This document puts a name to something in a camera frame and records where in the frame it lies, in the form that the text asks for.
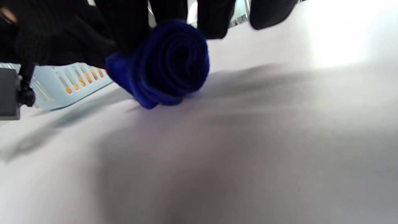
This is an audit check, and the person's left hand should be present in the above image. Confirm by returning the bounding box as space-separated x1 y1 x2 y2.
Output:
0 0 21 63

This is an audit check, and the person's right hand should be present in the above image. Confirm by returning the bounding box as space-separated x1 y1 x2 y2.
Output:
14 0 299 68

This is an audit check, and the blue towel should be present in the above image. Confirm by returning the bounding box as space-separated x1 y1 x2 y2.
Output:
105 19 210 109

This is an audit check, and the light blue plastic basket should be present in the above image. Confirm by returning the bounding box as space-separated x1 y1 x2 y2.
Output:
0 62 114 112

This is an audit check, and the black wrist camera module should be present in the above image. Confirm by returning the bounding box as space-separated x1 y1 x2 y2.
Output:
0 62 35 121

